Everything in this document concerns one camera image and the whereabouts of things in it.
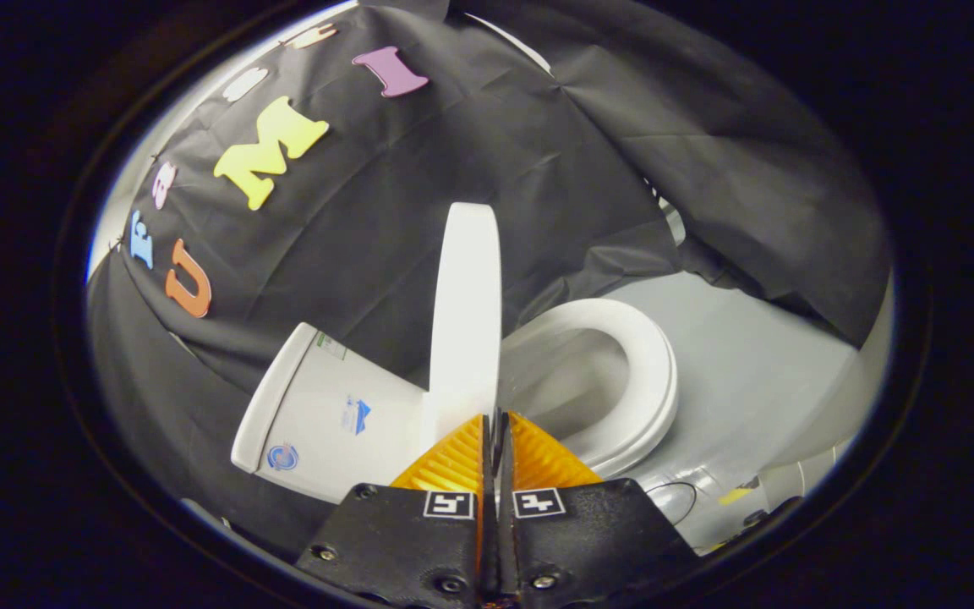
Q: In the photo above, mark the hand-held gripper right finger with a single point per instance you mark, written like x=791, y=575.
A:
x=588, y=541

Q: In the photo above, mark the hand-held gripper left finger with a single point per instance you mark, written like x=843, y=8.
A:
x=402, y=541

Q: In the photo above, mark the white toilet lid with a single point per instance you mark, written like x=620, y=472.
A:
x=466, y=321

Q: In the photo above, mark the white toilet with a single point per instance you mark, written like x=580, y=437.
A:
x=326, y=414

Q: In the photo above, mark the white toilet seat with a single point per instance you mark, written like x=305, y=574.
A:
x=652, y=372

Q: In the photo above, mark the white toilet tank cover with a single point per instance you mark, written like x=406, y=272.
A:
x=271, y=397

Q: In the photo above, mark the black backdrop cloth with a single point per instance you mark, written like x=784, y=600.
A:
x=419, y=178

